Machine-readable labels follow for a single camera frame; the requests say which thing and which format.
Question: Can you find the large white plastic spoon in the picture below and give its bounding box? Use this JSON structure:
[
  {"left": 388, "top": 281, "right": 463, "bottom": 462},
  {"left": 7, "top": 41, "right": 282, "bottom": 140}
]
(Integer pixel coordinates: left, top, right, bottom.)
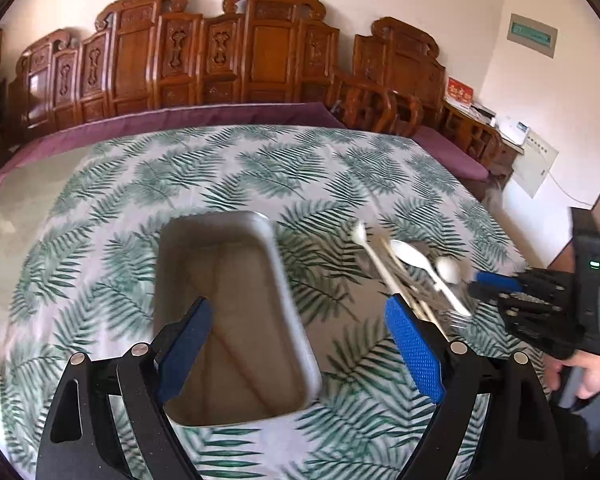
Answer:
[{"left": 390, "top": 239, "right": 473, "bottom": 317}]

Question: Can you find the wooden side table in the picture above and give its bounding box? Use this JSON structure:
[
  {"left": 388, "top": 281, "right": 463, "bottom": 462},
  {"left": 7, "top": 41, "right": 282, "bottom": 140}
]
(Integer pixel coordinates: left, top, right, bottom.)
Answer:
[{"left": 440, "top": 100, "right": 525, "bottom": 177}]

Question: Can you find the wide carved wooden sofa back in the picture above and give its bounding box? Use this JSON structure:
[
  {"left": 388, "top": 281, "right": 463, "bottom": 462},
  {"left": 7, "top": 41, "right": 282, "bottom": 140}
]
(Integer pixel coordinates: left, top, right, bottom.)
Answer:
[{"left": 7, "top": 0, "right": 342, "bottom": 132}]

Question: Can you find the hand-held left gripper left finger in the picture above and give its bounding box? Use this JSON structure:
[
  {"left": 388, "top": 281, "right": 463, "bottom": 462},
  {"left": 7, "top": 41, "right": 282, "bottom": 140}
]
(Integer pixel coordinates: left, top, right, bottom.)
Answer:
[{"left": 35, "top": 296, "right": 215, "bottom": 480}]

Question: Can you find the white tabletop device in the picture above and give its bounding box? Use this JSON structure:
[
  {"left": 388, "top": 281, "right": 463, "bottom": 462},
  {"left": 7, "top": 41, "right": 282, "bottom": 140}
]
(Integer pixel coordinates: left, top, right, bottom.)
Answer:
[{"left": 495, "top": 116, "right": 532, "bottom": 144}]

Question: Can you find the long purple seat cushion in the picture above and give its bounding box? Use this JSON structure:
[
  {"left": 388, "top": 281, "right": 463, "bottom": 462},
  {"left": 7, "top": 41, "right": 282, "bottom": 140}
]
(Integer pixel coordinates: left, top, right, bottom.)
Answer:
[{"left": 0, "top": 102, "right": 348, "bottom": 211}]

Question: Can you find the green wall panel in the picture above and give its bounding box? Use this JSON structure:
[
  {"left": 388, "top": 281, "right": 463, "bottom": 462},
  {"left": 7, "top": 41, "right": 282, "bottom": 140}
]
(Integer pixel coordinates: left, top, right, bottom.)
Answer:
[{"left": 508, "top": 12, "right": 559, "bottom": 59}]

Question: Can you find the white wall cabinet panel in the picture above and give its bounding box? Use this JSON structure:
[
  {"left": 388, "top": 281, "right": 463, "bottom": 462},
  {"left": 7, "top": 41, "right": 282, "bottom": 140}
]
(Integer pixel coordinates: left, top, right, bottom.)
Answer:
[{"left": 511, "top": 130, "right": 560, "bottom": 199}]

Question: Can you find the curved wooden armchair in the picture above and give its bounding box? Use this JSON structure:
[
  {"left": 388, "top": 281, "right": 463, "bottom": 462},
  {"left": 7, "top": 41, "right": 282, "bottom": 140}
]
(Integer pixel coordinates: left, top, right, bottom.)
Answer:
[{"left": 330, "top": 67, "right": 424, "bottom": 138}]

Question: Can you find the short purple seat cushion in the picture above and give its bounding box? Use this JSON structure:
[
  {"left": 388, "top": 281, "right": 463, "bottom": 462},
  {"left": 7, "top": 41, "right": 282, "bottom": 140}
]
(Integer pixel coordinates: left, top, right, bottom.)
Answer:
[{"left": 412, "top": 125, "right": 491, "bottom": 181}]

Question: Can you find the red card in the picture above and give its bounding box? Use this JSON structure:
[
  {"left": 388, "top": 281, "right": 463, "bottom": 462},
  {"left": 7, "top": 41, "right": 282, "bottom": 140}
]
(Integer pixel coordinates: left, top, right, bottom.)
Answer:
[{"left": 446, "top": 77, "right": 475, "bottom": 107}]

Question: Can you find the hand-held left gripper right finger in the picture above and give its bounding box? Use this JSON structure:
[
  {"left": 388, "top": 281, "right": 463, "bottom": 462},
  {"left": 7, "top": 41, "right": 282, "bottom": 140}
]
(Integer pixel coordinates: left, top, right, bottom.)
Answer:
[{"left": 385, "top": 296, "right": 565, "bottom": 480}]

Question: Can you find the person's right hand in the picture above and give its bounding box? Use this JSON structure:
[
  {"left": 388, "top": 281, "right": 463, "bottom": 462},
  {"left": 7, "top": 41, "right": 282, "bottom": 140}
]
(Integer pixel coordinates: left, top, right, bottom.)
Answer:
[{"left": 576, "top": 342, "right": 600, "bottom": 400}]

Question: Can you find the narrow carved wooden chair back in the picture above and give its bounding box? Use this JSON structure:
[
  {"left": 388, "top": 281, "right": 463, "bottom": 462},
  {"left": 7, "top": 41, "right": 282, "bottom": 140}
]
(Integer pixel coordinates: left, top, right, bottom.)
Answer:
[{"left": 352, "top": 16, "right": 448, "bottom": 113}]

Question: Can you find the small white plastic spoon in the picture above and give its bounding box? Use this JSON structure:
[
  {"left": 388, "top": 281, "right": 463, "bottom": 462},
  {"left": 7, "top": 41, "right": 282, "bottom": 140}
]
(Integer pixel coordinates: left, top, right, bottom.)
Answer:
[{"left": 352, "top": 222, "right": 401, "bottom": 296}]

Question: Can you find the metal fork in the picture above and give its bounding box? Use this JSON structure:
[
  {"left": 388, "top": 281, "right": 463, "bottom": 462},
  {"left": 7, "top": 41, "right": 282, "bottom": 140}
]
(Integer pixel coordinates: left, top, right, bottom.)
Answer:
[{"left": 440, "top": 309, "right": 473, "bottom": 332}]

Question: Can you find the large metal spoon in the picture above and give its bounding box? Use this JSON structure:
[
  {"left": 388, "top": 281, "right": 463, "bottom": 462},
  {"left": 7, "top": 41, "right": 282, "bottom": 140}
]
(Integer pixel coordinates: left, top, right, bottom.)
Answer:
[{"left": 407, "top": 241, "right": 448, "bottom": 311}]

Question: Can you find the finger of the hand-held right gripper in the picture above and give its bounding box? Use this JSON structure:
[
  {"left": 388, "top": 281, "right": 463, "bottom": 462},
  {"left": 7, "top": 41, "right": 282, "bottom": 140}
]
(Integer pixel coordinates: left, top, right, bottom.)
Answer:
[
  {"left": 467, "top": 282, "right": 513, "bottom": 303},
  {"left": 475, "top": 270, "right": 531, "bottom": 295}
]

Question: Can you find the green leaf print tablecloth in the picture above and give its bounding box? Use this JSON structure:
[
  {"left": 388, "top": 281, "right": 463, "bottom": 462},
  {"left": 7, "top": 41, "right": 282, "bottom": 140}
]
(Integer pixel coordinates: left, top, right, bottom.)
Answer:
[{"left": 0, "top": 125, "right": 551, "bottom": 480}]

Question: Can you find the rectangular metal tray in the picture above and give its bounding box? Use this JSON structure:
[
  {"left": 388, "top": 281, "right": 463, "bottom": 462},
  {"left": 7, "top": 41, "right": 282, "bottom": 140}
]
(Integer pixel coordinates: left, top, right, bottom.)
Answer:
[{"left": 152, "top": 211, "right": 323, "bottom": 427}]

